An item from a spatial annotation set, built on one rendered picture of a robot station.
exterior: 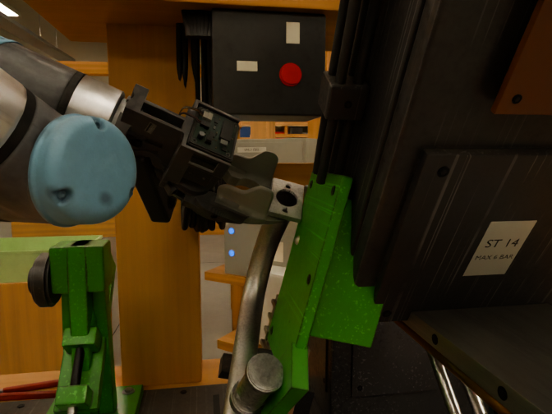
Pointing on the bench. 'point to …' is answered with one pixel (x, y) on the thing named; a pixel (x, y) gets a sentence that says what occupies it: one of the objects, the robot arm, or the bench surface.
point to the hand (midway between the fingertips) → (276, 207)
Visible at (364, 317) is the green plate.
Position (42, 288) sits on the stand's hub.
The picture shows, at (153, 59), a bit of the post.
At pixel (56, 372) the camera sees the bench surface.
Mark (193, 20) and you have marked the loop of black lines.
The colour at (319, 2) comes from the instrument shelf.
